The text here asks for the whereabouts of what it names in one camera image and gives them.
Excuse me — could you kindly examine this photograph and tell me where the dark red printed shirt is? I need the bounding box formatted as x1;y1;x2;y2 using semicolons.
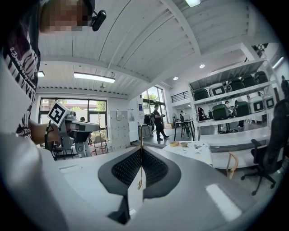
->
2;0;42;139

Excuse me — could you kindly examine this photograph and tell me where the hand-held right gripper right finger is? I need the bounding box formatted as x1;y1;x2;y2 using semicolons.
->
131;145;271;231

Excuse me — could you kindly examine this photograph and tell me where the wooden chair with red seat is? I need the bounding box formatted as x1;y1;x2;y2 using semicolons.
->
225;151;239;180

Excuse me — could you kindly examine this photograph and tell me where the white triangle-patterned tablecloth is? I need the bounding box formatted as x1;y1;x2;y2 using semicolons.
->
162;141;214;169

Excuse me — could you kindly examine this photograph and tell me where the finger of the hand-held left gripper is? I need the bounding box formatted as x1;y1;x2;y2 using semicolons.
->
71;120;100;134

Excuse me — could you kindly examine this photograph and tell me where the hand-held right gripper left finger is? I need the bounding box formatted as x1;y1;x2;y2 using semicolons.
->
0;133;142;231

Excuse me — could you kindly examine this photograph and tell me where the tall white cabinet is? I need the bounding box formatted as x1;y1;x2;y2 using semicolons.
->
127;108;140;143

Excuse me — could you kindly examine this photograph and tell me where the black office chair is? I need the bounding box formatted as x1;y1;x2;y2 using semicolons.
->
240;99;289;196

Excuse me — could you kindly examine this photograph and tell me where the white case with dark panel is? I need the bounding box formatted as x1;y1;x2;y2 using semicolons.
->
263;94;275;109
209;83;226;97
248;96;264;114

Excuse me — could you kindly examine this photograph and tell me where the white metal shelving rack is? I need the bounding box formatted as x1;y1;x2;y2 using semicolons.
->
187;57;281;142

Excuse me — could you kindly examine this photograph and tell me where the black-legged table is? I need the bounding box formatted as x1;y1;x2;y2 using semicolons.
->
173;119;196;142

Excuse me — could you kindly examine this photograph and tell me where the group of green hard cases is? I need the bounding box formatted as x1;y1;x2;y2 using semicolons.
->
193;71;269;121

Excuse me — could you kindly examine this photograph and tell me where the large glass window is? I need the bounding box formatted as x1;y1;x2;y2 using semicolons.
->
38;97;107;127

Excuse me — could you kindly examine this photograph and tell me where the red and black folding frame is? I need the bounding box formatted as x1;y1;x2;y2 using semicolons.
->
93;135;109;156

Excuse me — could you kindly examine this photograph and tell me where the grey low cabinet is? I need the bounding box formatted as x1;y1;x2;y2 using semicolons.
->
137;124;152;139

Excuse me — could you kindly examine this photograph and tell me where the white locker cabinet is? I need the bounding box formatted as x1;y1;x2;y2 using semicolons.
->
109;110;131;152

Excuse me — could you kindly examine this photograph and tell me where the black head-worn camera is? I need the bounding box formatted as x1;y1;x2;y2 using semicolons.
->
91;9;107;32

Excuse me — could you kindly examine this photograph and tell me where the black balcony railing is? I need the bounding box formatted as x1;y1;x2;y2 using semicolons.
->
170;91;189;104

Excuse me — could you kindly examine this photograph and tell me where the glass entrance door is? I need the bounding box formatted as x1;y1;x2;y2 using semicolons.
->
141;86;168;127

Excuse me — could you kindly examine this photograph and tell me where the person's head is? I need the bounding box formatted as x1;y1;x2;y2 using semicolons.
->
39;0;95;34

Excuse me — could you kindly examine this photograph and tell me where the person's left forearm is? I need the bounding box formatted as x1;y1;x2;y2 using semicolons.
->
28;119;61;148

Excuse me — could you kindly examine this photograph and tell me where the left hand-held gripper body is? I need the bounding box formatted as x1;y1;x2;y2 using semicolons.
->
47;101;79;149

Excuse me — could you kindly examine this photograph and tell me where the clothes rack with dark garments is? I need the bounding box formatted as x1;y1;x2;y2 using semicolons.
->
144;113;156;136

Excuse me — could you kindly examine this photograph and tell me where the black left wrist strap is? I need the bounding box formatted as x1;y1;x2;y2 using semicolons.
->
44;123;55;149

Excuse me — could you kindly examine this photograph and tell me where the long ceiling light panel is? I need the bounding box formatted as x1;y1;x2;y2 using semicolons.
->
74;72;116;84

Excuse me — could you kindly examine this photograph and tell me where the dark chair under table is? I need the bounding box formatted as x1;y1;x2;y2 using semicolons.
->
180;123;193;139

